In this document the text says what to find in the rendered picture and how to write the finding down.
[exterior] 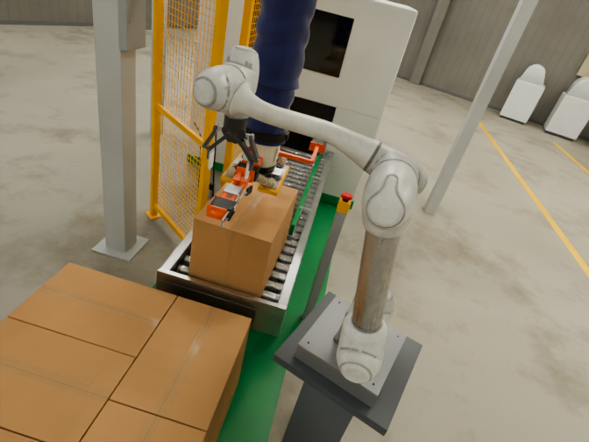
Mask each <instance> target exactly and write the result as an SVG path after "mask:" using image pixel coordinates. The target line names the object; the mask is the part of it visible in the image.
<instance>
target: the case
mask: <svg viewBox="0 0 589 442"><path fill-rule="evenodd" d="M251 185H252V193H251V194H249V195H248V196H246V195H244V196H243V197H241V198H240V199H239V200H238V201H239V203H238V205H237V206H236V208H235V210H234V211H235V213H234V215H233V216H232V218H231V220H230V221H227V222H226V223H225V225H224V227H223V229H221V228H220V227H221V220H219V219H215V218H213V217H207V216H206V213H207V205H208V204H210V203H211V202H212V201H213V199H214V198H215V196H213V197H212V198H211V199H210V201H209V202H208V203H207V204H206V205H205V206H204V207H203V208H202V209H201V211H200V212H199V213H198V214H197V215H196V216H195V217H194V223H193V233H192V243H191V253H190V262H189V272H188V276H190V277H194V278H196V279H199V280H203V281H206V282H210V283H214V284H216V285H219V286H223V287H226V288H228V289H234V290H236V291H239V292H242V293H246V294H248V295H251V296H256V297H259V298H260V297H261V295H262V293H263V291H264V288H265V286H266V284H267V281H268V279H269V277H270V275H271V273H272V271H273V268H274V266H275V264H276V261H277V259H278V258H279V256H280V252H281V250H282V248H283V246H284V245H285V242H286V239H287V233H288V229H289V226H290V222H291V218H292V215H293V211H294V207H295V201H296V197H297V194H298V189H292V188H289V187H287V186H283V185H281V188H280V191H279V193H278V195H277V196H273V195H270V194H267V193H263V192H260V191H258V186H259V185H260V183H258V182H253V183H251V182H248V185H247V186H246V188H245V189H244V190H243V191H242V195H243V194H244V193H245V192H246V189H247V188H249V187H250V186H251Z"/></svg>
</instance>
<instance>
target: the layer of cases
mask: <svg viewBox="0 0 589 442"><path fill-rule="evenodd" d="M251 322H252V319H251V318H248V317H244V316H240V315H238V314H235V313H232V312H229V311H226V310H221V309H218V308H215V307H212V306H209V305H207V304H203V303H198V302H196V301H192V300H189V299H187V298H184V297H180V296H178V297H177V296H176V295H173V294H169V293H167V292H164V291H161V290H157V289H153V288H150V287H147V286H144V285H141V284H138V283H136V282H130V281H127V280H125V279H121V278H118V277H116V276H113V275H109V274H105V273H102V272H98V271H95V270H93V269H90V268H86V267H82V266H79V265H76V264H73V263H70V262H69V263H68V264H67V265H66V266H65V267H64V268H63V269H62V270H61V271H59V272H58V273H57V274H56V275H55V276H53V277H52V278H51V279H50V280H49V281H48V282H46V283H45V284H44V285H43V286H42V287H41V288H39V289H38V290H37V291H36V292H35V293H33V294H32V295H31V296H30V297H29V298H27V299H26V300H25V301H24V302H23V303H22V304H20V305H19V306H18V307H17V308H16V309H15V310H14V311H13V312H12V313H11V314H10V315H8V317H6V318H5V319H4V320H2V321H1V322H0V442H213V441H214V438H215V436H216V432H217V430H218V427H219V425H220V423H221V420H222V417H223V415H224V411H225V409H226V406H227V403H228V402H229V399H230V396H231V392H232V390H233V388H234V385H235V383H236V380H237V378H238V374H239V371H240V369H241V366H242V362H243V358H244V354H245V347H246V342H247V339H248V334H249V330H250V326H251Z"/></svg>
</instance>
